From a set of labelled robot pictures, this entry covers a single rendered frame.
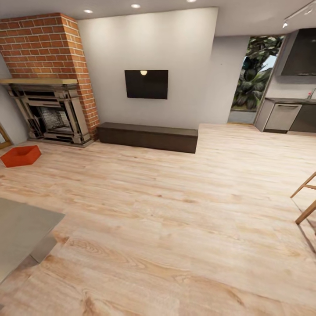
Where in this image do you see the storage box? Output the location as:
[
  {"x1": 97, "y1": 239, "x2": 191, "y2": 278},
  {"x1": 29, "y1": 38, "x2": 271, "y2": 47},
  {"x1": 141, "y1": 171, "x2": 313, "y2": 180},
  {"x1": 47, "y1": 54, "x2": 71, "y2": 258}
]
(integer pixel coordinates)
[{"x1": 0, "y1": 145, "x2": 42, "y2": 167}]

